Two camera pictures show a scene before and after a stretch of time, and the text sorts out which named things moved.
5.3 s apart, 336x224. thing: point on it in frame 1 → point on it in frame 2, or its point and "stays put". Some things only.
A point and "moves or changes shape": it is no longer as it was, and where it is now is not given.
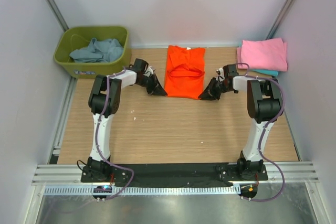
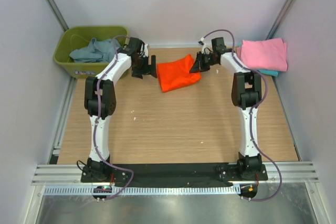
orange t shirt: x=185 y=72 moves or changes shape
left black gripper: x=156 y=88 → x=137 y=73
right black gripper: x=209 y=93 → x=199 y=65
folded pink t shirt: x=265 y=56 stays put
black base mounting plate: x=174 y=176 stays put
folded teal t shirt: x=265 y=72 stays put
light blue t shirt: x=102 y=51 stays put
